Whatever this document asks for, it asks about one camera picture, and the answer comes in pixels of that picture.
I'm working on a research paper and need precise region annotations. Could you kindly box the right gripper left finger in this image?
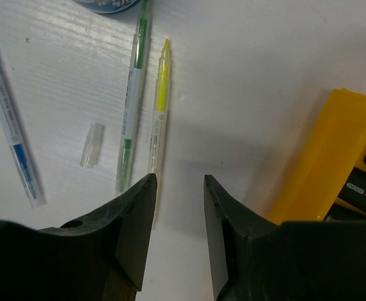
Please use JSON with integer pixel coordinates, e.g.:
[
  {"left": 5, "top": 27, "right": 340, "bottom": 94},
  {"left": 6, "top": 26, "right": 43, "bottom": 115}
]
[{"left": 39, "top": 174, "right": 157, "bottom": 300}]

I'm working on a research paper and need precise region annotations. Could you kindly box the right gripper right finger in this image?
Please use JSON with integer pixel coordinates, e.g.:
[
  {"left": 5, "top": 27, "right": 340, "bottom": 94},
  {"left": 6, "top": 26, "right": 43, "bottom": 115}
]
[{"left": 204, "top": 175, "right": 283, "bottom": 300}]

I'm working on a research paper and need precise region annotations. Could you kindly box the yellow gel pen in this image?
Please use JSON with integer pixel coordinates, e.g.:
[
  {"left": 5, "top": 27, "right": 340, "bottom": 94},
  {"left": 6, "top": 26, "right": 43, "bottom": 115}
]
[{"left": 149, "top": 39, "right": 172, "bottom": 220}]

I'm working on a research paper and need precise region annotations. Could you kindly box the clear blue gel pen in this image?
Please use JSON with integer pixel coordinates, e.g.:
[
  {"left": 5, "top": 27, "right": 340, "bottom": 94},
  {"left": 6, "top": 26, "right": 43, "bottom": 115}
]
[{"left": 0, "top": 62, "right": 46, "bottom": 208}]

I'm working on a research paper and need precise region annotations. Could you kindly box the yellow divided storage tray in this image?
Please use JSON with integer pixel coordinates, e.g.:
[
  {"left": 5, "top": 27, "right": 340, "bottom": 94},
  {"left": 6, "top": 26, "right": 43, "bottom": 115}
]
[{"left": 266, "top": 88, "right": 366, "bottom": 224}]

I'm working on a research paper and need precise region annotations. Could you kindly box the green gel pen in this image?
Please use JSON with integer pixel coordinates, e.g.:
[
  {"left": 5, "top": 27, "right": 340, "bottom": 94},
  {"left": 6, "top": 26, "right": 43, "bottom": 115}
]
[{"left": 115, "top": 1, "right": 152, "bottom": 195}]

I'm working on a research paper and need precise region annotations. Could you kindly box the blue lidded round jar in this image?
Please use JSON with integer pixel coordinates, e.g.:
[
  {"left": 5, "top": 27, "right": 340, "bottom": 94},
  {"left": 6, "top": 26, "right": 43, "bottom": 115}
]
[{"left": 74, "top": 0, "right": 140, "bottom": 14}]

